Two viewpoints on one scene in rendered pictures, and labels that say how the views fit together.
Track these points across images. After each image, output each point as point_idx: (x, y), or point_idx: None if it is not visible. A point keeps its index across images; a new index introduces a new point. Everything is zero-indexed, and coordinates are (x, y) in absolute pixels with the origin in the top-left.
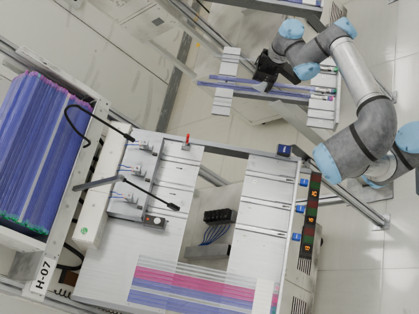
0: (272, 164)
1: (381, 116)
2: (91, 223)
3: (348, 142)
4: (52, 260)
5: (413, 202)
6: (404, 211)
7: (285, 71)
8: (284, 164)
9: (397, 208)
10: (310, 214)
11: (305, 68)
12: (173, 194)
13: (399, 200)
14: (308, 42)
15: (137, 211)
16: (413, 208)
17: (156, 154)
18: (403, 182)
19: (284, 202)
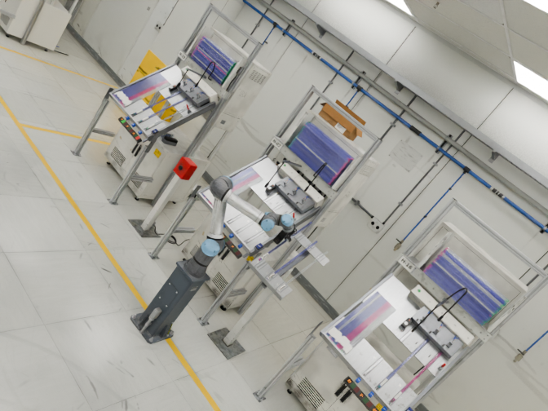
0: (258, 242)
1: (219, 184)
2: (285, 168)
3: (223, 178)
4: (280, 148)
5: (196, 333)
6: (196, 328)
7: (280, 231)
8: (254, 245)
9: (201, 329)
10: (226, 238)
11: (267, 212)
12: (276, 203)
13: (203, 333)
14: (276, 218)
15: (278, 183)
16: (193, 330)
17: (296, 202)
18: (209, 343)
19: (239, 233)
